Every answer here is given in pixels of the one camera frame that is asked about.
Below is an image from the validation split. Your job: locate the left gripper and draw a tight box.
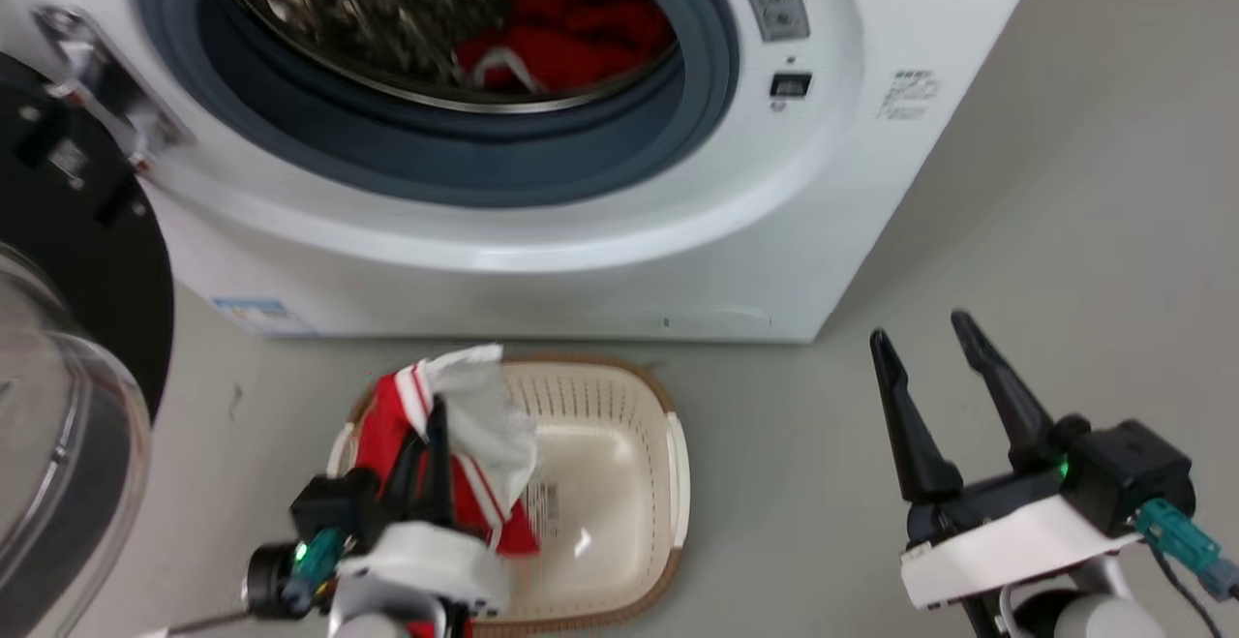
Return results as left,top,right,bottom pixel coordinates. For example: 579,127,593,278
334,394,511,638

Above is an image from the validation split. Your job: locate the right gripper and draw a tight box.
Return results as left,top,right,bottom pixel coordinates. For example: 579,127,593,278
868,309,1145,612

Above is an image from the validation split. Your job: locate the red white striped garment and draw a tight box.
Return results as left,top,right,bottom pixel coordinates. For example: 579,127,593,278
352,345,541,558

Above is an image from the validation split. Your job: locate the red white-trimmed garment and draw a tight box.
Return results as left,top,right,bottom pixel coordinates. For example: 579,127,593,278
453,0,677,97

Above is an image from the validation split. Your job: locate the cream plastic laundry basket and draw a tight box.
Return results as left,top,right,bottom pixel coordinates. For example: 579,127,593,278
327,358,691,638

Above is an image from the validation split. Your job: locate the white front-load washing machine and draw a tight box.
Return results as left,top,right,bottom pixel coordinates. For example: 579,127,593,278
0,0,1054,344

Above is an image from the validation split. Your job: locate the blue energy label sticker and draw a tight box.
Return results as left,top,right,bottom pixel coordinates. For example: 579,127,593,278
211,296,317,336

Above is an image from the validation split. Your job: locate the grey rubber door gasket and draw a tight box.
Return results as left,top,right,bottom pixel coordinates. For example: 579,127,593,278
131,0,741,210

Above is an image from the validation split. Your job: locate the black round washer door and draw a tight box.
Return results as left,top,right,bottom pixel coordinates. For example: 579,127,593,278
0,52,177,638

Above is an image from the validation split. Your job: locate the steel washer drum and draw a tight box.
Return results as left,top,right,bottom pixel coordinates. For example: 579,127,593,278
215,0,680,116

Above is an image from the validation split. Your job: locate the chrome washer door hinge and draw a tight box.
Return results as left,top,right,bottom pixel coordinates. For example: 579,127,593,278
32,4,195,174

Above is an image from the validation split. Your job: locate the teal-plug left gripper cable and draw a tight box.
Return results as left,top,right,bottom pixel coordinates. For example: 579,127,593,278
244,528,346,622

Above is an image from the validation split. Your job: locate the teal-plug gripper cable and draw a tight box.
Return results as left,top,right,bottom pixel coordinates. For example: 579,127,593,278
1131,497,1239,638
244,528,346,622

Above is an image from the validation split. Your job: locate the teal-plug right gripper cable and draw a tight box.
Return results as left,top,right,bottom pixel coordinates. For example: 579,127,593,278
1131,497,1239,638

